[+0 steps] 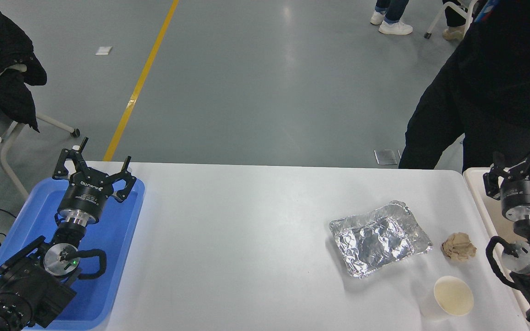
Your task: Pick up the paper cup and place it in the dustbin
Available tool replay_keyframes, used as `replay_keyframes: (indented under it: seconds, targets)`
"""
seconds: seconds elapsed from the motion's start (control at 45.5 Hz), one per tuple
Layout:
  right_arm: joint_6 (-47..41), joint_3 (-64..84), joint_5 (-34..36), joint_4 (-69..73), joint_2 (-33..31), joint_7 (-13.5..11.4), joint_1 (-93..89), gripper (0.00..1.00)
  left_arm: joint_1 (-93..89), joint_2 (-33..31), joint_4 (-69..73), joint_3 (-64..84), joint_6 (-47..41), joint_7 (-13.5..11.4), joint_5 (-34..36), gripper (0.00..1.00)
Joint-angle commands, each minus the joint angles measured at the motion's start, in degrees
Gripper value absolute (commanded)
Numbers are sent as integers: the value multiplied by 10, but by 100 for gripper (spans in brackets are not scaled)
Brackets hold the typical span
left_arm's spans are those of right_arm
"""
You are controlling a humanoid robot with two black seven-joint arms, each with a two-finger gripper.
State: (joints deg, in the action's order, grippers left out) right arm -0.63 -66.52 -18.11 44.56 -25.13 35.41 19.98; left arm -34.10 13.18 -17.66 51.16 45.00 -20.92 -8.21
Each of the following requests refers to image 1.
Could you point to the seated person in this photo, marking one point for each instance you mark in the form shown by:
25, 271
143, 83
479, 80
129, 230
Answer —
453, 33
12, 55

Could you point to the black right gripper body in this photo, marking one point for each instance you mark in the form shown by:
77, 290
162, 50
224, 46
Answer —
527, 193

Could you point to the white-legged chair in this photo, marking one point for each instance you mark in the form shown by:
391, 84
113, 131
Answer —
55, 124

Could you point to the crumpled tan paper ball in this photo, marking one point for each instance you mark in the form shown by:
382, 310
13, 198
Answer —
458, 247

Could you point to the walking person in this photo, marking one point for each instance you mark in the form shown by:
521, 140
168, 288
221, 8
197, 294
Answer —
396, 28

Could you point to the white paper cup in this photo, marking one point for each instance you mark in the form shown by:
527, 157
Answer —
453, 296

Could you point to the large pale bin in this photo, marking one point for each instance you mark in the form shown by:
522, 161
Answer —
476, 184

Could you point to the blue plastic tray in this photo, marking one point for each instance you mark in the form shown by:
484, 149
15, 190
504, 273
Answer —
118, 257

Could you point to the crumpled foil tray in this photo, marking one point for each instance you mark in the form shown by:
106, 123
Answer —
375, 243

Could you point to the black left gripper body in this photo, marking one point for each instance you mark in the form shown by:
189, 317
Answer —
85, 195

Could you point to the white wheeled chair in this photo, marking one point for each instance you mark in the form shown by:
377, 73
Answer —
440, 18

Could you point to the standing person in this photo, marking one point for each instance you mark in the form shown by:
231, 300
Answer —
499, 69

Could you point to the metal floor plate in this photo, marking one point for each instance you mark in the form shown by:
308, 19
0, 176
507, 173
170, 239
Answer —
386, 156

